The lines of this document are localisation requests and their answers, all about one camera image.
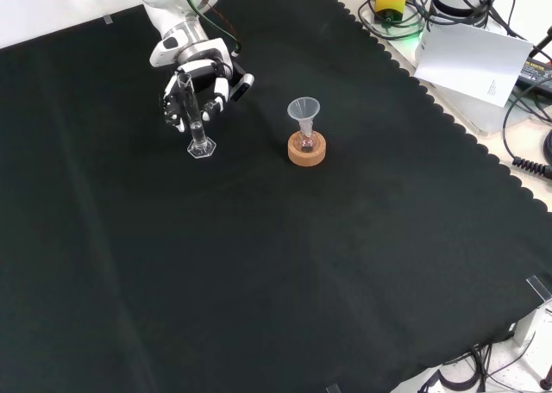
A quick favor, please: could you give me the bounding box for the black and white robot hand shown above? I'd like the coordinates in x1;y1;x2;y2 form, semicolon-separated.
148;37;236;133

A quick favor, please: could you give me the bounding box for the clear glass graduated cylinder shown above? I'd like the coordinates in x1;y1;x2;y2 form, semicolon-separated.
176;72;217;159

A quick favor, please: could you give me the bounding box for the clear plastic funnel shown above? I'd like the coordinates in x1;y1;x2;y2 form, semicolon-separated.
286;98;322;138

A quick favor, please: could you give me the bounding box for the small round-bottom glass flask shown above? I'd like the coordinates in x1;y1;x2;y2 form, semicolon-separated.
296;129;319;153

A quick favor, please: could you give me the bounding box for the yellow stop button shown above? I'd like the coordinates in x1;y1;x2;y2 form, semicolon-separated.
373;0;408;23

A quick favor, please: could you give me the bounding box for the black bench cloth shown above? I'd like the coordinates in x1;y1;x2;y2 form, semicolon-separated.
0;0;552;393

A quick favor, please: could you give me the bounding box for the black power adapter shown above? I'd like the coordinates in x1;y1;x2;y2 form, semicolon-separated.
515;56;552;90

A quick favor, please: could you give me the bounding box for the black and white wrist camera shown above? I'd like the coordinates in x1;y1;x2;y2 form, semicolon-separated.
229;72;256;103

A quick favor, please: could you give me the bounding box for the round cork ring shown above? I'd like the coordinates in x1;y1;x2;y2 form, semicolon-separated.
287;130;328;168

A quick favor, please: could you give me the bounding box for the black coiled cable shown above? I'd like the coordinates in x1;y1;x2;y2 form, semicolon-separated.
499;86;552;178

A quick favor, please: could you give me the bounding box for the black cable bundle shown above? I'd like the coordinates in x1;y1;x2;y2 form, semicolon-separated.
416;340;552;393

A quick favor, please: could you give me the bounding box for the white metal bracket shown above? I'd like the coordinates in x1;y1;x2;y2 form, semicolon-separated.
511;300;552;347

